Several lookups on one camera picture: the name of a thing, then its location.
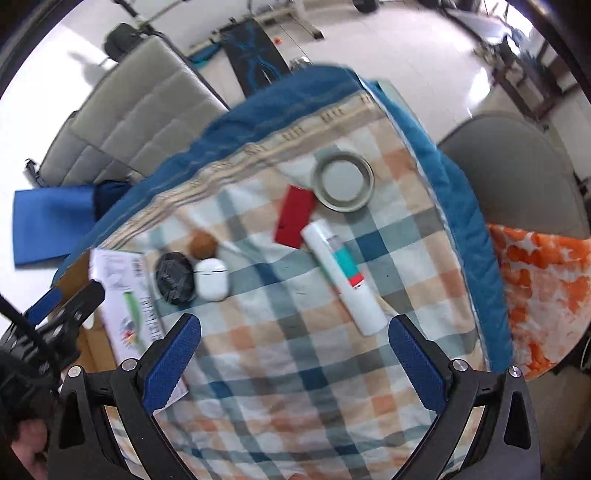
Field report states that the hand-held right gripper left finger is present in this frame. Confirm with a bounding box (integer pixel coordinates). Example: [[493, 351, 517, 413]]
[[48, 313, 202, 480]]

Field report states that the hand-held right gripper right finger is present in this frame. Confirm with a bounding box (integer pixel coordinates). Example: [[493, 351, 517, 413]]
[[388, 314, 542, 480]]

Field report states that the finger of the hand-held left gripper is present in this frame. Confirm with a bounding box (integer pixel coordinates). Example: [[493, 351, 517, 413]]
[[24, 287, 65, 326], [34, 281, 106, 342]]

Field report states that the cardboard box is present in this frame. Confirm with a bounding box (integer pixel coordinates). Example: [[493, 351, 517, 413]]
[[51, 247, 188, 402]]

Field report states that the white tube with teal label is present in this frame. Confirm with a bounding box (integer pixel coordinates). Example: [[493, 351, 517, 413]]
[[300, 219, 387, 337]]

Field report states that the black round jar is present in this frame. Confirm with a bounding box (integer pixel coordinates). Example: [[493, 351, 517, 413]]
[[154, 251, 197, 305]]

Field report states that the white earbuds case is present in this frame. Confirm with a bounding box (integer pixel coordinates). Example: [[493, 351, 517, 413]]
[[193, 258, 230, 302]]

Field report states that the brown walnut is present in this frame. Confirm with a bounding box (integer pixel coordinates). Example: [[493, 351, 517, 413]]
[[188, 231, 218, 260]]

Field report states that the red box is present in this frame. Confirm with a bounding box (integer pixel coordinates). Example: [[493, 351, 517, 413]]
[[273, 185, 315, 250]]

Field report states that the round silver tin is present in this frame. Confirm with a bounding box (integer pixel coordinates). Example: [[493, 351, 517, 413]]
[[310, 150, 376, 214]]

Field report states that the person's left hand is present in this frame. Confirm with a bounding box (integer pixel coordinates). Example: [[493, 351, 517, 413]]
[[11, 418, 49, 472]]

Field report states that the blue foam mat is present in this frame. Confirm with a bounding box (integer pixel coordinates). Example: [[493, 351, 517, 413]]
[[13, 184, 100, 267]]

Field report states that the plaid blanket with blue border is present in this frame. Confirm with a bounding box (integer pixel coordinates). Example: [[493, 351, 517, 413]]
[[51, 65, 513, 480]]

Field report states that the orange and white cloth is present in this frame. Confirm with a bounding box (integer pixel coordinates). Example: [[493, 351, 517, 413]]
[[487, 224, 591, 381]]

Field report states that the grey padded chair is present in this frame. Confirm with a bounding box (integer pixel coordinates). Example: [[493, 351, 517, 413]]
[[39, 37, 229, 185]]

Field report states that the grey round chair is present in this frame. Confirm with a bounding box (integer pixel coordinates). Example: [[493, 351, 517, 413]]
[[436, 111, 591, 241]]

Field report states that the black bag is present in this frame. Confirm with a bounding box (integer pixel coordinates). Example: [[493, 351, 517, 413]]
[[104, 23, 144, 61]]

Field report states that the black mat with blue pattern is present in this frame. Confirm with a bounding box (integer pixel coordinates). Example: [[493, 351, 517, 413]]
[[217, 18, 294, 97]]

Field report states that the dark wooden shelf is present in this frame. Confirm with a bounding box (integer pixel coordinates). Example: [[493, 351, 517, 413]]
[[480, 28, 583, 125]]

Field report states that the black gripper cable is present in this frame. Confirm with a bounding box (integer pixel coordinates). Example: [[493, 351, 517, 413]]
[[0, 293, 63, 388]]

